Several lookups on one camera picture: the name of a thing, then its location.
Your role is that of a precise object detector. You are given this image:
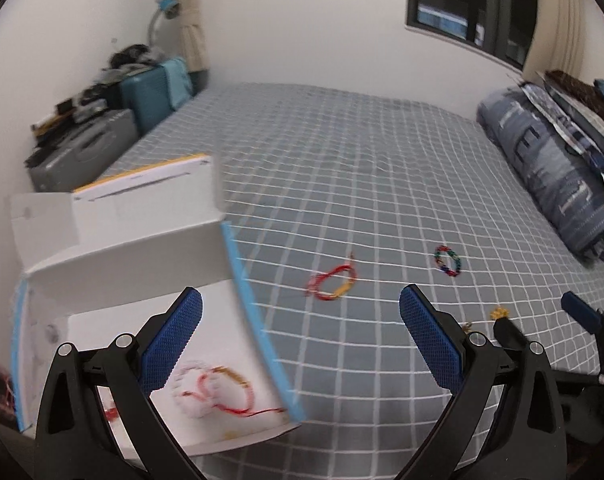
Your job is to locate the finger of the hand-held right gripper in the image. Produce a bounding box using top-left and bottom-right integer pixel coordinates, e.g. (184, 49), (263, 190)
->
(492, 317), (533, 356)
(560, 291), (604, 357)

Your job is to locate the grey checked bed sheet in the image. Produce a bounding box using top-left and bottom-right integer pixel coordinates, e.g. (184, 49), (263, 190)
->
(102, 82), (604, 480)

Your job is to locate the dark framed window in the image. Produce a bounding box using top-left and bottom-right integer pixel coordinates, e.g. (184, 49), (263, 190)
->
(405, 0), (540, 72)

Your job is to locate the red string bracelet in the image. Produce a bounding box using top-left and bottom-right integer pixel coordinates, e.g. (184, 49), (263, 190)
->
(189, 365), (288, 419)
(304, 252), (359, 304)

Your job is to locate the pile of dark gadgets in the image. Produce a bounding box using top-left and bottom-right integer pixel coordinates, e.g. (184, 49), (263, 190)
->
(29, 44), (163, 137)

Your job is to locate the grey suitcase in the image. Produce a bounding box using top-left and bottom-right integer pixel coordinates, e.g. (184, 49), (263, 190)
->
(26, 108), (141, 194)

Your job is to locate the grey-blue folded duvet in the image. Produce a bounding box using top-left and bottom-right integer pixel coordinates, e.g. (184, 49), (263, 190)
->
(476, 85), (604, 269)

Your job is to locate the cream curtain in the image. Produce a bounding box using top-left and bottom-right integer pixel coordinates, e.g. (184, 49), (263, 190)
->
(154, 0), (211, 97)
(522, 0), (604, 92)

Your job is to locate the blue and yellow cardboard box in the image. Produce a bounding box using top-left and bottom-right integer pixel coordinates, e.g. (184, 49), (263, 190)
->
(9, 154), (307, 459)

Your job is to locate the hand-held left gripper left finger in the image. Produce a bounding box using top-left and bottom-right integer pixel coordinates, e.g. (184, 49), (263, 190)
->
(34, 286), (209, 480)

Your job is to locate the blue desk lamp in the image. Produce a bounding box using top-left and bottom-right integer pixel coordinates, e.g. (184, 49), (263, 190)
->
(146, 0), (182, 49)

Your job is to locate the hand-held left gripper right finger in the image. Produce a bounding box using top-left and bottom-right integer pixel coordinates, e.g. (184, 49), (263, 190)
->
(397, 284), (568, 480)

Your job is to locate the multicoloured bead bracelet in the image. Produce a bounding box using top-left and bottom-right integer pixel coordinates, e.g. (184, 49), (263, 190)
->
(433, 243), (464, 279)

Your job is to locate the pink bead bracelet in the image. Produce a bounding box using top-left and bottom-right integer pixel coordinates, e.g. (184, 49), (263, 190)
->
(170, 359), (223, 419)

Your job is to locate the teal suitcase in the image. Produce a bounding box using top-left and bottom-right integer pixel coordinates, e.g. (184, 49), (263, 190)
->
(119, 57), (193, 136)

